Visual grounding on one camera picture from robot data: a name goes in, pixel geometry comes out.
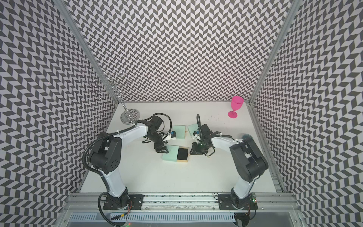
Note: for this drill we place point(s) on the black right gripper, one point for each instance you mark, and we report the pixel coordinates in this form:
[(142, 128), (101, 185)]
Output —
[(196, 151)]

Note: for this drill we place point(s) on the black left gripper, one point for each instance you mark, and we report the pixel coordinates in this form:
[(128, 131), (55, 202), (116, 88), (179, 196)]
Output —
[(159, 150)]

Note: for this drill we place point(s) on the mint green drawer jewelry box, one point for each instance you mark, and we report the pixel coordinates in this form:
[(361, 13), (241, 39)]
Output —
[(179, 131)]

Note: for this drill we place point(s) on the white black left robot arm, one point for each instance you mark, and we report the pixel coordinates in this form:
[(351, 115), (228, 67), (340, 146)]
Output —
[(103, 156)]

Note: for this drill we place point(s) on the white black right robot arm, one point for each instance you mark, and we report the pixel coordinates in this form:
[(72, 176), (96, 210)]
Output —
[(248, 159)]

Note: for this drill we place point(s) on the chrome jewelry tree stand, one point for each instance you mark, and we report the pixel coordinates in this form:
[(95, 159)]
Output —
[(117, 84)]

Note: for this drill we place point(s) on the teal round cup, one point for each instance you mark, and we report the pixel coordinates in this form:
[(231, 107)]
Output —
[(247, 137)]

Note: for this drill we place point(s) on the pink plastic wine glass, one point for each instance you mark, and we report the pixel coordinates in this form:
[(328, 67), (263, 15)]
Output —
[(236, 104)]

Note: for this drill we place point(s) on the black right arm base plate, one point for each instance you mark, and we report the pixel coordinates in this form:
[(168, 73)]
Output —
[(229, 202)]

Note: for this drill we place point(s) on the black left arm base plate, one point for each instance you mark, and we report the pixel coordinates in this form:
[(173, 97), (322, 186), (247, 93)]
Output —
[(123, 203)]

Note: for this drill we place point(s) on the aluminium corner post right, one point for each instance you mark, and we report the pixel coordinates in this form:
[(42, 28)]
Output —
[(276, 47)]

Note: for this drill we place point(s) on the aluminium corner post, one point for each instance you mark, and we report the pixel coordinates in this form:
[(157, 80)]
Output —
[(63, 10), (276, 47)]

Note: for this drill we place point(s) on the aluminium front rail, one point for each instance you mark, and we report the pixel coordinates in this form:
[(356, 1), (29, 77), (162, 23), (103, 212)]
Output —
[(182, 210)]

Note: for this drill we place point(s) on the aluminium corner post left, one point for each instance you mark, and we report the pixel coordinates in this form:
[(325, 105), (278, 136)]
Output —
[(63, 10)]

